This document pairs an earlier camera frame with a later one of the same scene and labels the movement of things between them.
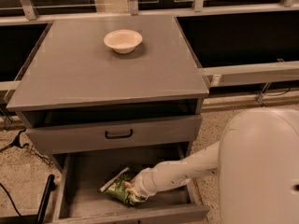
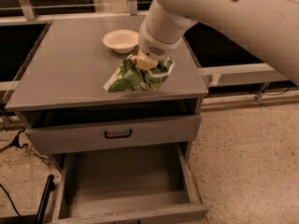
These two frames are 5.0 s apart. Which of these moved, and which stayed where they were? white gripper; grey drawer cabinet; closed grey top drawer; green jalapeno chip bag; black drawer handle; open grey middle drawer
Moved: white gripper; green jalapeno chip bag
Stayed: closed grey top drawer; grey drawer cabinet; open grey middle drawer; black drawer handle
